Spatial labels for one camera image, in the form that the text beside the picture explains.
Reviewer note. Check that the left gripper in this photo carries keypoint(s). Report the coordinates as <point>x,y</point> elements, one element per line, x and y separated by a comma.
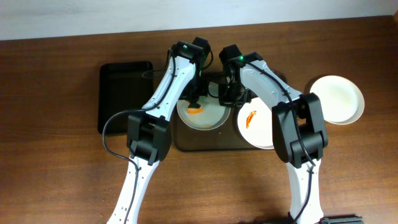
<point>193,96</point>

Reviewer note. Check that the black rectangular sponge tray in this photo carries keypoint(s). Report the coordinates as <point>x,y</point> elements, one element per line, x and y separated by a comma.
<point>122,87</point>

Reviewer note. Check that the green and orange sponge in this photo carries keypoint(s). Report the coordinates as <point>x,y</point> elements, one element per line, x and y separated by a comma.
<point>194,109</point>

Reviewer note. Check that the dark brown serving tray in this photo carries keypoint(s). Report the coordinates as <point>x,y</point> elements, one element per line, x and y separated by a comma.
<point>224,138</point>

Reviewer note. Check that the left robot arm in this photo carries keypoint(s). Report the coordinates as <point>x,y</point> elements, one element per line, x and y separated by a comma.
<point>149,134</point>

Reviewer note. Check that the white plate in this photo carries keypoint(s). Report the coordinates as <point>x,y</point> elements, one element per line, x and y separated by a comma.
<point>341,100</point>
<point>255,124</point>

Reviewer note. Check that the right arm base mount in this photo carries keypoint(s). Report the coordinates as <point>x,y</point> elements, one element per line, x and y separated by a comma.
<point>341,220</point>

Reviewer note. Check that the pale green top plate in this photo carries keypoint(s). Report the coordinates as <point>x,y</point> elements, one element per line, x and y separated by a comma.
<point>212,115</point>

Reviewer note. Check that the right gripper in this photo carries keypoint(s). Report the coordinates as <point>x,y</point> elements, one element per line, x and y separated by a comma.
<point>230,97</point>

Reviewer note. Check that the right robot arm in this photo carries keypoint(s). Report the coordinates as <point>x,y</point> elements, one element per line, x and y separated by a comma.
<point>299,133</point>

